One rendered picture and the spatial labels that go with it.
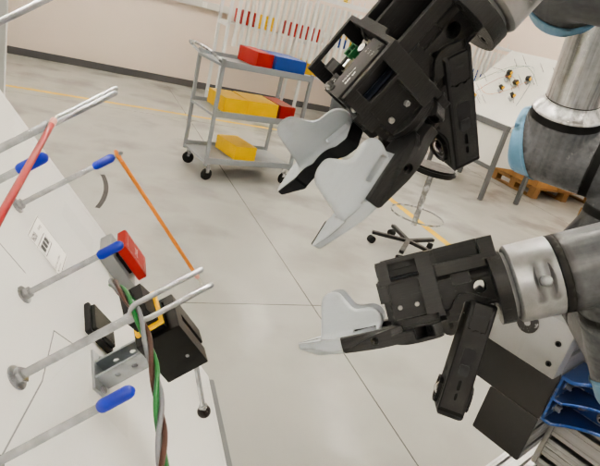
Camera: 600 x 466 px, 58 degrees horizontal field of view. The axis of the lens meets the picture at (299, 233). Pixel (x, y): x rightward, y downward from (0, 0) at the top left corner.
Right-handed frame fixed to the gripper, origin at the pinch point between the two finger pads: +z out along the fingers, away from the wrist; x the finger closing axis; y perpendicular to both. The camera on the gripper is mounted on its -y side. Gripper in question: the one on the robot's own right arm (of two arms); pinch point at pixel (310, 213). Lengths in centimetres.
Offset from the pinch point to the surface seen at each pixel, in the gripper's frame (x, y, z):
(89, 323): -4.9, 6.6, 21.8
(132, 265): -19.5, -0.3, 22.6
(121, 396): 14.9, 12.5, 10.7
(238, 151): -368, -182, 76
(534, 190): -420, -567, -96
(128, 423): 2.7, 1.1, 24.9
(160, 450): 18.1, 10.6, 10.6
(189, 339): 2.1, 1.9, 14.7
